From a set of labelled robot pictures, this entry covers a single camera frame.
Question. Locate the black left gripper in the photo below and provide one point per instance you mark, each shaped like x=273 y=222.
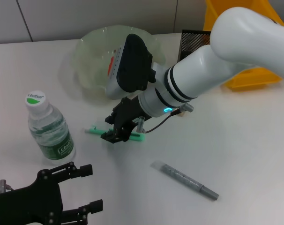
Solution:
x=27 y=204

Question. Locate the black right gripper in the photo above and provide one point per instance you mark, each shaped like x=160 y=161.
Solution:
x=128 y=112

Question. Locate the green utility knife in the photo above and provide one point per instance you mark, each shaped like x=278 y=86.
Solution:
x=95 y=130

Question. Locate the clear green-label water bottle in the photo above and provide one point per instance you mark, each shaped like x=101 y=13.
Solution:
x=50 y=136

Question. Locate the red-orange toy orange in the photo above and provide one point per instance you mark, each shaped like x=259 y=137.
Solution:
x=111 y=66

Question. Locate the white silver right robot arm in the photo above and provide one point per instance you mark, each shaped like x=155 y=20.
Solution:
x=203 y=70

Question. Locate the beige eraser with barcode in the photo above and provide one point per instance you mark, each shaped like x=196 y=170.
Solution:
x=181 y=114

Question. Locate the grey marker pen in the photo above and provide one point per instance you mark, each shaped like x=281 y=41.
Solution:
x=184 y=180

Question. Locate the pale green glass fruit plate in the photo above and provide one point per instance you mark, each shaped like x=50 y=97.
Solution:
x=90 y=56

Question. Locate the black mesh pen holder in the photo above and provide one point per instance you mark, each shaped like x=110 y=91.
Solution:
x=193 y=42

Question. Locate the yellow plastic bin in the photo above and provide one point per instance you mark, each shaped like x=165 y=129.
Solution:
x=254 y=79

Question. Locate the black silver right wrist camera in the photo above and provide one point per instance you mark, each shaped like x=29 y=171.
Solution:
x=132 y=65

